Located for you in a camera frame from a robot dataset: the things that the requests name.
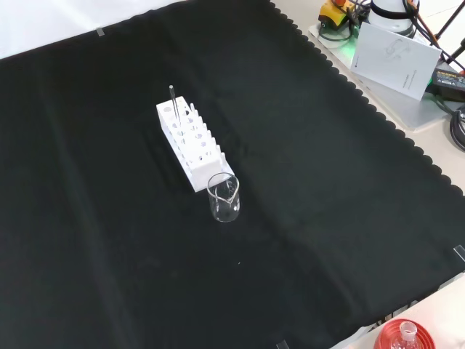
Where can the black bench cloth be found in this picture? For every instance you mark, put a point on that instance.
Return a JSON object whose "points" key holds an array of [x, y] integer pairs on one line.
{"points": [[109, 218]]}

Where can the pale grey board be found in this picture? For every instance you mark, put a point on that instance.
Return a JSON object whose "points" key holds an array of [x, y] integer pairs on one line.
{"points": [[410, 112]]}

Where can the black tripod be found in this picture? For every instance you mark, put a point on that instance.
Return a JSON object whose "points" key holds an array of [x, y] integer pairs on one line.
{"points": [[453, 59]]}

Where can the white test tube rack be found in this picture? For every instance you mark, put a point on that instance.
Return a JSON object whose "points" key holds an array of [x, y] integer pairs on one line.
{"points": [[205, 172]]}

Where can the clear glass rod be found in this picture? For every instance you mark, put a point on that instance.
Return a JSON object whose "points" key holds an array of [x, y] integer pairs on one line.
{"points": [[174, 103]]}

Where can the clear round-bottom flask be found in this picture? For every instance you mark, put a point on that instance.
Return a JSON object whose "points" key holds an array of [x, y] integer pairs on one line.
{"points": [[407, 332]]}

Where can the white printed booklet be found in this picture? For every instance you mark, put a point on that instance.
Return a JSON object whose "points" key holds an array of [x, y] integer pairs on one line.
{"points": [[396, 62]]}

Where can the clear cloth clip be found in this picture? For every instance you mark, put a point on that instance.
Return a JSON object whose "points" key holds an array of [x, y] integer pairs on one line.
{"points": [[282, 344], [100, 32], [459, 253]]}

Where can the yellow stop button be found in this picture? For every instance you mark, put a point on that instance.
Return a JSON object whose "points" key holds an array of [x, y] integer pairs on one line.
{"points": [[332, 14]]}

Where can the small clear glass beaker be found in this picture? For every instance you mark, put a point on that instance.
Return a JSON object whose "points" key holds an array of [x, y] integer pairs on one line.
{"points": [[225, 212]]}

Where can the black power adapter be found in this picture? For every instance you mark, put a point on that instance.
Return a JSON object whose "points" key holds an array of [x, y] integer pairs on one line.
{"points": [[448, 85]]}

